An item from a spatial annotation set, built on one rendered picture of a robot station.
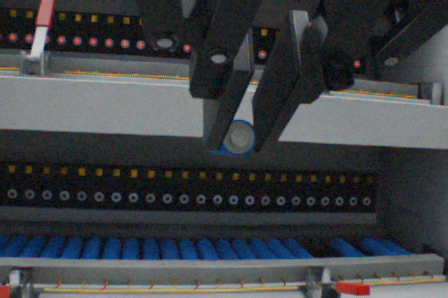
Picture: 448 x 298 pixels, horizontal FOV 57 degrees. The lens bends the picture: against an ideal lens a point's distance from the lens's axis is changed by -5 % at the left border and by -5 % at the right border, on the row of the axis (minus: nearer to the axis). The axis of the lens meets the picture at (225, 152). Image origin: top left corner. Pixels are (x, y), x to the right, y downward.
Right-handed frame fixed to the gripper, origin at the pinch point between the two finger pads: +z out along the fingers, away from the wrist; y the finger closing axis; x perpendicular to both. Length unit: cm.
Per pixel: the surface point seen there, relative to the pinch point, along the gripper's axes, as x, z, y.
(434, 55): -20.3, 21.9, -29.6
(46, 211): -3.7, 35.5, 16.4
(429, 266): 4.5, 25.8, -25.4
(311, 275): 5.2, 23.2, -10.7
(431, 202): -3.5, 28.8, -29.5
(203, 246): 0.9, 31.2, -1.8
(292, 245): 0.8, 31.6, -12.0
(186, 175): -8.1, 33.7, -0.1
